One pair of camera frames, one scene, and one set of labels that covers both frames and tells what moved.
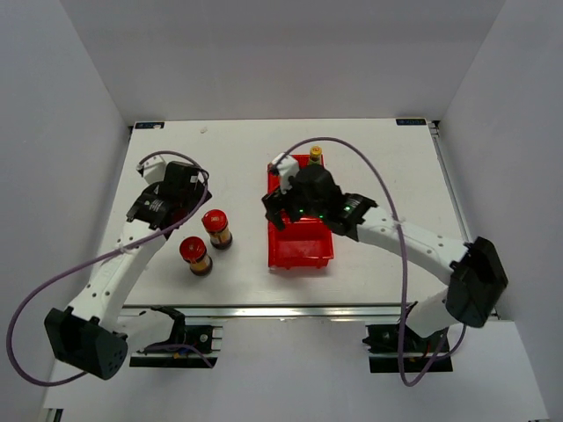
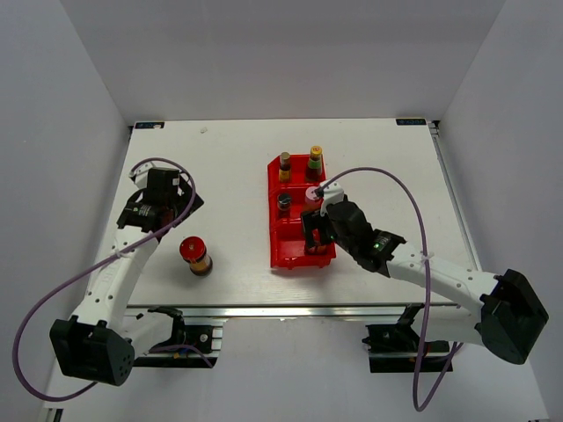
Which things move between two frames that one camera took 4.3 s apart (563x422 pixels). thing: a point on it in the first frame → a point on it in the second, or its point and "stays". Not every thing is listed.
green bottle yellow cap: x=315 y=155 stays
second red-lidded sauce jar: x=193 y=251 stays
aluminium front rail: x=274 y=312 stays
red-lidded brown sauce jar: x=215 y=222 → x=318 y=249
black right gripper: x=275 y=203 → x=313 y=221
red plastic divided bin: x=305 y=243 stays
